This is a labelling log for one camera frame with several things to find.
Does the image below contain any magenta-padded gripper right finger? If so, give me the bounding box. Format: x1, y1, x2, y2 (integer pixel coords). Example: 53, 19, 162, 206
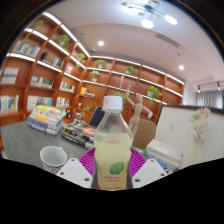
129, 147, 169, 189

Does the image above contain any beige chair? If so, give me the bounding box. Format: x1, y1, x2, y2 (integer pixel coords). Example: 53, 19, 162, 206
132, 118, 158, 150

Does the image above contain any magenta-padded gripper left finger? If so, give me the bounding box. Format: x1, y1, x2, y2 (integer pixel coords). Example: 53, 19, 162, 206
55, 148, 98, 190

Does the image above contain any white patterned cup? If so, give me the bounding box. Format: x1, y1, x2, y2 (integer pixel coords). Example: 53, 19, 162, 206
39, 145, 69, 175

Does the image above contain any grey curtain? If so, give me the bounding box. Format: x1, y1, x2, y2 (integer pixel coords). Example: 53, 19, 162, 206
195, 90, 224, 109

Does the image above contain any clear bottle with yellow drink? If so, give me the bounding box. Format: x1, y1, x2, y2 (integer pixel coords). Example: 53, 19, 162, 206
93, 95, 134, 192

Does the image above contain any wooden artist mannequin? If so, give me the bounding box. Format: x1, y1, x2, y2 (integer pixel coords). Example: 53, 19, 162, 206
124, 84, 154, 138

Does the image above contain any dark blue chair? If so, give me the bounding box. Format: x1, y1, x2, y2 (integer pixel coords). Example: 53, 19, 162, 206
88, 105, 106, 128

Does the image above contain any ceiling air vent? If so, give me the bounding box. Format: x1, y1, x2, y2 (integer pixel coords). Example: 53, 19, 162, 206
155, 32, 181, 48

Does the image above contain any multi-bulb ceiling lamp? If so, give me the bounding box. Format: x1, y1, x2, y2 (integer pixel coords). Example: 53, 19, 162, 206
120, 0, 179, 29

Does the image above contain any pink and white flower bunch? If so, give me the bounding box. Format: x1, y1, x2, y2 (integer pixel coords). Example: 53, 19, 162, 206
188, 107, 213, 141

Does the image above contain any wooden shelf unit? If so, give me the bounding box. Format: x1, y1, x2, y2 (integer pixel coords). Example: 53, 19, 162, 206
0, 11, 186, 134

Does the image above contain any black ceiling track light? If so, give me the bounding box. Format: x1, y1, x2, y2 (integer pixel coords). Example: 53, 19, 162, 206
196, 80, 223, 94

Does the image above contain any stack of dark books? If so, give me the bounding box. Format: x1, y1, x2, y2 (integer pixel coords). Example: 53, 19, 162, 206
60, 119, 99, 150

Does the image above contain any stack of colourful books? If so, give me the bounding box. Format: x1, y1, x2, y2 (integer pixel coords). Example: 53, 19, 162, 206
26, 104, 67, 136

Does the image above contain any green tissue box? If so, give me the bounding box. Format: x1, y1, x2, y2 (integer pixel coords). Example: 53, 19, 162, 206
132, 145, 148, 158

